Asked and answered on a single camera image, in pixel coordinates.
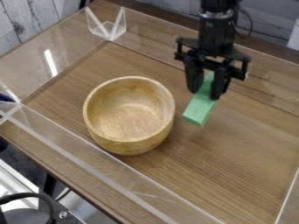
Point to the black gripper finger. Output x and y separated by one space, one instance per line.
220 83
193 74

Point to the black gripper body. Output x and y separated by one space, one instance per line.
212 48

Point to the green rectangular block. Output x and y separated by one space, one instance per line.
200 105

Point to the brown wooden bowl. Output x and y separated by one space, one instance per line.
128 113

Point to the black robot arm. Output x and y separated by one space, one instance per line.
217 5

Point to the black table leg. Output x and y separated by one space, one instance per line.
49 184

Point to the clear acrylic enclosure wall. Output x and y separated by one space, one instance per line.
225 173

